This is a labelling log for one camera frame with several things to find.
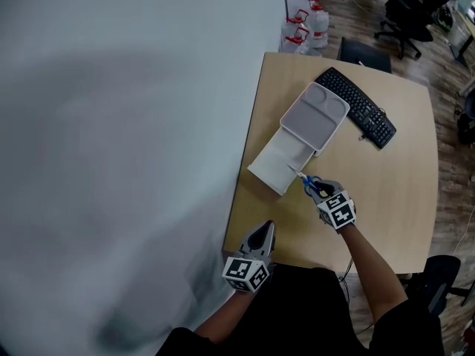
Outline black keyboard cable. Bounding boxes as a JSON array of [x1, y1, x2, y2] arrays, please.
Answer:
[[336, 257, 354, 304]]

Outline white storage box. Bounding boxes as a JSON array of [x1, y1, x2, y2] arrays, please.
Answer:
[[246, 82, 351, 197]]

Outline black keyboard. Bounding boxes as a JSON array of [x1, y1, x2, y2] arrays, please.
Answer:
[[314, 66, 398, 151]]

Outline person's left forearm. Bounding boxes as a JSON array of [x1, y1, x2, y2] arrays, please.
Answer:
[[194, 286, 258, 345]]

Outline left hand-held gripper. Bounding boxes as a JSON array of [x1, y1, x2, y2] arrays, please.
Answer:
[[221, 220, 277, 295]]

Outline wooden desk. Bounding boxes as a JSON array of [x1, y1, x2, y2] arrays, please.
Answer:
[[221, 51, 440, 276]]

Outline person's black clothing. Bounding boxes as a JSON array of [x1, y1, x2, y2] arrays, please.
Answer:
[[154, 263, 446, 356]]

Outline blue-handled scissors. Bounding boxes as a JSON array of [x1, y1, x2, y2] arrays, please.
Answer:
[[287, 165, 324, 198]]

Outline clear water bottle red cap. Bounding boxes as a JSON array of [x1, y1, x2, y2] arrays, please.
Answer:
[[281, 27, 312, 56], [307, 0, 331, 50], [284, 9, 311, 37]]

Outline light wooden side table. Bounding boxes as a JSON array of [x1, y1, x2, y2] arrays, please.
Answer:
[[446, 10, 475, 68]]

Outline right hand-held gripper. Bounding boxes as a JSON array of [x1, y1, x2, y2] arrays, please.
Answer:
[[308, 179, 358, 234]]

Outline person's right forearm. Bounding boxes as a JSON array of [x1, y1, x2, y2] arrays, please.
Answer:
[[339, 222, 409, 326]]

